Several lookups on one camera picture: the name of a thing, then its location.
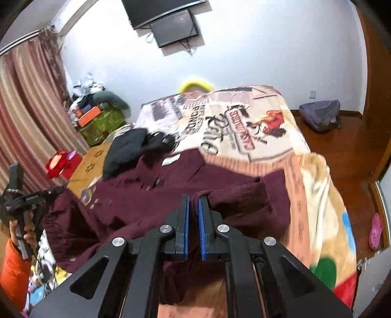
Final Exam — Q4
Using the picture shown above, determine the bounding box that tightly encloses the cartoon printed bed sheet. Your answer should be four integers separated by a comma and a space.
27, 229, 74, 318

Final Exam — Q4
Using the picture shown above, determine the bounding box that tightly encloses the wall-mounted black television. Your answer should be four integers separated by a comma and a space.
121, 0, 208, 30

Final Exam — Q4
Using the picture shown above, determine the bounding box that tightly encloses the striped pink curtain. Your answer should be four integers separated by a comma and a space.
0, 29, 89, 196

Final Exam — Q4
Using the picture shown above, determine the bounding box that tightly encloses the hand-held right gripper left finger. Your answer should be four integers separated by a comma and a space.
29, 193, 191, 318

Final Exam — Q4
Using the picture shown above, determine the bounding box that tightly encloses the small black monitor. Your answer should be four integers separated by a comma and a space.
150, 9, 200, 48

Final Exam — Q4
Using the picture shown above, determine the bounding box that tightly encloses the red box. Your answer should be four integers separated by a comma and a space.
59, 153, 83, 181

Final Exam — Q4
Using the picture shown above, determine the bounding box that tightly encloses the red plush toy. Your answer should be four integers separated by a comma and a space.
46, 150, 75, 178

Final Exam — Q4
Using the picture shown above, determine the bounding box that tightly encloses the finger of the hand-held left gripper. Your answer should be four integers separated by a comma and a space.
38, 186, 65, 203

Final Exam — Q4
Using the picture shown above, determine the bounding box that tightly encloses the orange box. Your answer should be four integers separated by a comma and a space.
77, 106, 102, 127

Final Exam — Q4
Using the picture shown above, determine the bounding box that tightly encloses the bamboo folding lap table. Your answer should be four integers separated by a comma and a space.
65, 142, 112, 199

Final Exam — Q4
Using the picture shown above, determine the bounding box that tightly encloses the white sliding wardrobe door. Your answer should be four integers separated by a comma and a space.
354, 251, 391, 318

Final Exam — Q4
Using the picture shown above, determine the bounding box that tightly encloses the printed blanket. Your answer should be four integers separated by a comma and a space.
65, 86, 358, 309

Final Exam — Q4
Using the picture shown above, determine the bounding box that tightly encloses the black garment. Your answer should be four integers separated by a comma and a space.
102, 128, 176, 181

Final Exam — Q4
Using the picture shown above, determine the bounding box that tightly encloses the pink slipper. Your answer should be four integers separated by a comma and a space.
369, 213, 384, 251

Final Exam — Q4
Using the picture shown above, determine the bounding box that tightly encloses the person's left hand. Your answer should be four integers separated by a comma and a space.
9, 211, 39, 250

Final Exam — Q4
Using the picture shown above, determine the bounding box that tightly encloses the wooden door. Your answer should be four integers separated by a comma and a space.
354, 6, 391, 184

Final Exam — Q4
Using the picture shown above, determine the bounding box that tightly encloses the yellow ring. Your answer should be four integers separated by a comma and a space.
180, 78, 214, 93

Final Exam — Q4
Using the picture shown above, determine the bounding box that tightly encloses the green patterned box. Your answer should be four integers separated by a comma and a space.
78, 107, 127, 147

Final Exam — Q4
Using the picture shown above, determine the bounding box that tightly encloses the maroon button-up shirt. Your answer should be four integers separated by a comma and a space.
43, 151, 301, 306

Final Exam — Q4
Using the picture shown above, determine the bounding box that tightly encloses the grey backpack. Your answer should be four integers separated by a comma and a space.
299, 99, 341, 133

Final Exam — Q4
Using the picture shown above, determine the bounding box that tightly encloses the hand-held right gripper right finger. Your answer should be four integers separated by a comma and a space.
198, 195, 354, 318

